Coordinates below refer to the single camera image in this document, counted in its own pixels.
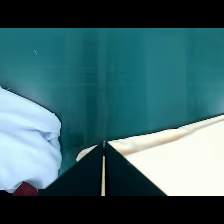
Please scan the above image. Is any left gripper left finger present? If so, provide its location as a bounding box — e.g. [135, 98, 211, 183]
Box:
[39, 141, 105, 197]

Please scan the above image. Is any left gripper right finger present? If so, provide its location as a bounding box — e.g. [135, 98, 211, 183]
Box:
[104, 141, 167, 197]

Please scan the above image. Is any cream T-shirt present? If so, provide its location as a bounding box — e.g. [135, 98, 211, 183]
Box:
[75, 113, 224, 197]

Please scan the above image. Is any dark red garment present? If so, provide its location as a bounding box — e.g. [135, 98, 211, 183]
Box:
[12, 181, 40, 197]

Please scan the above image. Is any pale blue garment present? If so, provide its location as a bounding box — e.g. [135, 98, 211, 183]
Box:
[0, 85, 64, 195]

